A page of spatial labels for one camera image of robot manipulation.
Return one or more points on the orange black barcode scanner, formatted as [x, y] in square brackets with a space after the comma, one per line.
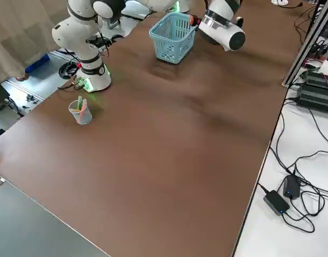
[192, 20]

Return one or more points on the black power supply box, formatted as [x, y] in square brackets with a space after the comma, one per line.
[319, 80]
[316, 100]

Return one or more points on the aluminium frame post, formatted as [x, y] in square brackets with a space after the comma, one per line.
[306, 42]

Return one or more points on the clear plastic cup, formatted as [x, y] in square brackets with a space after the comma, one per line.
[85, 119]

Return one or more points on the person's leg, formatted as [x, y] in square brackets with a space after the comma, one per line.
[38, 63]

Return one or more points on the green pen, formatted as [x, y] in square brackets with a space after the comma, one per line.
[80, 103]

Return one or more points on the pink pen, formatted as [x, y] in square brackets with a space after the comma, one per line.
[84, 105]

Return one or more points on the beige curtain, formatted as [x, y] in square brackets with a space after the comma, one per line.
[19, 32]

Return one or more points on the black power adapter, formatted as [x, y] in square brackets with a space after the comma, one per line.
[291, 187]
[276, 202]

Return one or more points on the light blue plastic basket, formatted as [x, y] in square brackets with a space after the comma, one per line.
[166, 59]

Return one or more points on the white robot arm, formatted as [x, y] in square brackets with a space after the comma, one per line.
[184, 6]
[89, 57]

